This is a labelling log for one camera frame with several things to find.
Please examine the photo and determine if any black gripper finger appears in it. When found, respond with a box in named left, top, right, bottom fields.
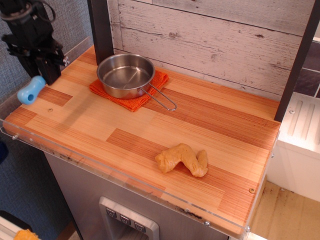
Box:
left=35, top=58, right=61, bottom=86
left=17, top=54, right=41, bottom=78

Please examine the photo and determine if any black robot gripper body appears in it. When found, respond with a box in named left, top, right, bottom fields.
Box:
left=1, top=9, right=70, bottom=66

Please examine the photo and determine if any blue handled grey spoon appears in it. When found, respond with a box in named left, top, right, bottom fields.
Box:
left=17, top=75, right=46, bottom=105

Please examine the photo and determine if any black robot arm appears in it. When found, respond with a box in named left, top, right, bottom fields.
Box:
left=0, top=0, right=70, bottom=86

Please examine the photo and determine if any stainless steel pan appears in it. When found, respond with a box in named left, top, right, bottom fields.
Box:
left=96, top=53, right=177, bottom=111

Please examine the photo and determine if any orange knitted cloth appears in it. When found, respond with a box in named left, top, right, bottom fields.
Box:
left=89, top=70, right=169, bottom=112

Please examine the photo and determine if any clear acrylic edge guard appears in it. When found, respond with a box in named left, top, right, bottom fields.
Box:
left=1, top=120, right=252, bottom=240

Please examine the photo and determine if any grey toy fridge cabinet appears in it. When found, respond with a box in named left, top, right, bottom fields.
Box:
left=45, top=153, right=229, bottom=240

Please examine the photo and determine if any tan toy chicken piece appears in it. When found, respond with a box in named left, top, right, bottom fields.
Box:
left=155, top=143, right=208, bottom=178

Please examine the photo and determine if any orange object bottom left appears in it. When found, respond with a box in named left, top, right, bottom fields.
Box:
left=13, top=229, right=39, bottom=240

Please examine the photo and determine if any silver dispenser panel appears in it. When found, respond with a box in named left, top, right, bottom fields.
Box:
left=99, top=196, right=160, bottom=240

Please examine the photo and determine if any white toy sink unit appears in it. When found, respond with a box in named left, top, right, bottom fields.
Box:
left=266, top=92, right=320, bottom=201

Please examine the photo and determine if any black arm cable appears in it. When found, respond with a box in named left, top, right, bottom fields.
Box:
left=29, top=0, right=56, bottom=23

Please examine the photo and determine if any dark left frame post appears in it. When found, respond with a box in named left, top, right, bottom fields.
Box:
left=87, top=0, right=114, bottom=65

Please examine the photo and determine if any dark frame post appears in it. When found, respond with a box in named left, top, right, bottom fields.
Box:
left=87, top=0, right=114, bottom=65
left=274, top=0, right=320, bottom=122

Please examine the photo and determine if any dark right frame post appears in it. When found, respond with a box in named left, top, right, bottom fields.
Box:
left=274, top=0, right=320, bottom=122

